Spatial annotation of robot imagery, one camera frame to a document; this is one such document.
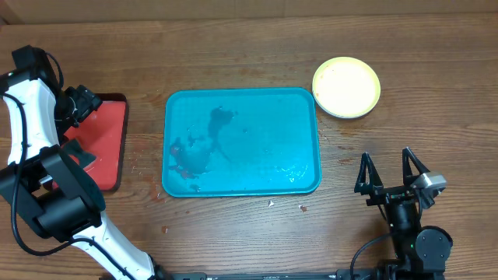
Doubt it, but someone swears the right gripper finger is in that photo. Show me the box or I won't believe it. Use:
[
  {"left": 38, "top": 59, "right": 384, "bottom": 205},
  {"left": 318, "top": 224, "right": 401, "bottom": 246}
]
[
  {"left": 402, "top": 147, "right": 429, "bottom": 186},
  {"left": 356, "top": 152, "right": 384, "bottom": 193}
]

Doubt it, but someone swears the yellow-green plate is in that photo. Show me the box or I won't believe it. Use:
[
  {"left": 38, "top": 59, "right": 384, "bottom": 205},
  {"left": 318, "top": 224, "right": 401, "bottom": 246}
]
[{"left": 312, "top": 57, "right": 381, "bottom": 119}]

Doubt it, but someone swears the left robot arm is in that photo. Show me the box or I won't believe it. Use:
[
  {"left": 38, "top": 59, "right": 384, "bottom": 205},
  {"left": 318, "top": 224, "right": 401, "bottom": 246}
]
[{"left": 1, "top": 45, "right": 169, "bottom": 279}]

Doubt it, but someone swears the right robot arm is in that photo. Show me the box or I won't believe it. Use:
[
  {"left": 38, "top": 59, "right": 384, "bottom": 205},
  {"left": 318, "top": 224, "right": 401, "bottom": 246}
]
[{"left": 349, "top": 147, "right": 453, "bottom": 279}]

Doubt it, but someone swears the dark tray with red liquid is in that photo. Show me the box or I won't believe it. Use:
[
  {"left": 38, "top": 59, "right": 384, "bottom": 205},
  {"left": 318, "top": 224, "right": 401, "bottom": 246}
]
[{"left": 59, "top": 93, "right": 129, "bottom": 192}]

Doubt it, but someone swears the teal plastic serving tray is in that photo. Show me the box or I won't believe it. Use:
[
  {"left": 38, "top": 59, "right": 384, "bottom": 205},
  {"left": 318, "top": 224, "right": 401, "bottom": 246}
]
[{"left": 162, "top": 87, "right": 322, "bottom": 198}]

